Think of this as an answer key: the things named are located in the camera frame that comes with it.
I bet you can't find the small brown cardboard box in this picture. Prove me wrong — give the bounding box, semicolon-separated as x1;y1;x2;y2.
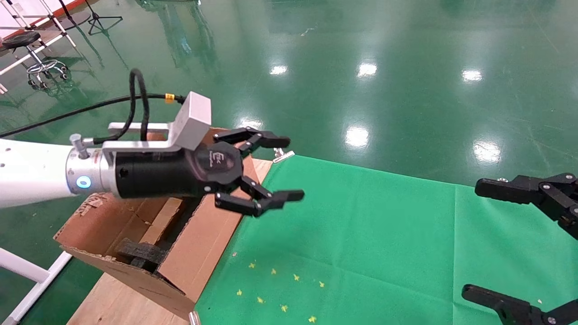
108;197;186;246

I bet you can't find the white table frame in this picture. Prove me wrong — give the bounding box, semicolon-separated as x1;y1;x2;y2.
0;247;73;325

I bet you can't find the black round base stand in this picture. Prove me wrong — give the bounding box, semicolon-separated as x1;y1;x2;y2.
51;0;92;30

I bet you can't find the black wheeled stool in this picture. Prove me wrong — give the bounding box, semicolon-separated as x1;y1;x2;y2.
2;31;69;89

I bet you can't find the white metal rack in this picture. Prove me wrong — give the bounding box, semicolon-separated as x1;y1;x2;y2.
0;0;77;76

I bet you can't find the black tripod stand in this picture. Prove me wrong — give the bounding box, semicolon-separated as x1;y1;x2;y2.
84;0;123;36

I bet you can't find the green cloth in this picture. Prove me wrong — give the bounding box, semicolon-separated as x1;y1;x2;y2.
195;155;578;325

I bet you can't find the large open cardboard carton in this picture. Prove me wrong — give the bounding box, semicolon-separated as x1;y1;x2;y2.
54;127;274;319

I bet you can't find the black cable with yellow tag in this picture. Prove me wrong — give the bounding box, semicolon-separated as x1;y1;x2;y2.
0;68;186;146

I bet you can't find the black foam insert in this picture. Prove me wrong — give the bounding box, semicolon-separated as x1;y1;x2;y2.
117;198;201;272

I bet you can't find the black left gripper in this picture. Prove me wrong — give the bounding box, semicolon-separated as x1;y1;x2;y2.
111;127;306;218

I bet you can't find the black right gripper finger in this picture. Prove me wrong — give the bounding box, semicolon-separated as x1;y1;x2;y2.
461;284;578;325
474;174;578;240

